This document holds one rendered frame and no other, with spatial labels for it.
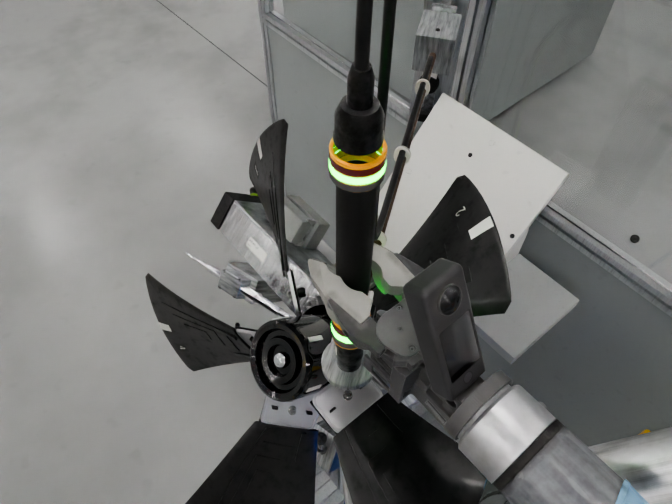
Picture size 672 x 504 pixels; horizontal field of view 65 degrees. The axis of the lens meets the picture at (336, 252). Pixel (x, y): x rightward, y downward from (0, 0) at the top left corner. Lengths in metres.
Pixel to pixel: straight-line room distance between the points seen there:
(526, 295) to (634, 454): 0.80
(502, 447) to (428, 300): 0.13
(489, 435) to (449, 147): 0.60
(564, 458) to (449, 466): 0.35
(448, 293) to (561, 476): 0.16
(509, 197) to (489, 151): 0.08
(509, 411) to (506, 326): 0.84
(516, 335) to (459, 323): 0.85
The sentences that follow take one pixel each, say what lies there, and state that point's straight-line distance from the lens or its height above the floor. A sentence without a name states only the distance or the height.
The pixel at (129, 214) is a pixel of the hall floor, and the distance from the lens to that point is 2.76.
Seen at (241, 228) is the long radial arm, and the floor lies 1.12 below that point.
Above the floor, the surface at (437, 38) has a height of 1.42.
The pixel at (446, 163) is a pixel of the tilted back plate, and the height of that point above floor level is 1.29.
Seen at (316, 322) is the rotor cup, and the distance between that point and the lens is 0.80.
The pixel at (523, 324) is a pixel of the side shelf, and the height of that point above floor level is 0.86.
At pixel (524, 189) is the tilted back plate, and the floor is 1.32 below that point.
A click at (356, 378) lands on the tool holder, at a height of 1.31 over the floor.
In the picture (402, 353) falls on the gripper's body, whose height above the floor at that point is 1.51.
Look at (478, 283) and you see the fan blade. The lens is 0.63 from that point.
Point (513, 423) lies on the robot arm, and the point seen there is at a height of 1.52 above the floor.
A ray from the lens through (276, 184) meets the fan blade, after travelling 0.81.
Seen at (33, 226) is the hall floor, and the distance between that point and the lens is 2.90.
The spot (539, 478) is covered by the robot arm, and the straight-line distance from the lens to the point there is 0.45.
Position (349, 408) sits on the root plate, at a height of 1.19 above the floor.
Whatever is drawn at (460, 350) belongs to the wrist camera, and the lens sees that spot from 0.45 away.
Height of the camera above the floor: 1.93
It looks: 52 degrees down
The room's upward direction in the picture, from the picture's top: straight up
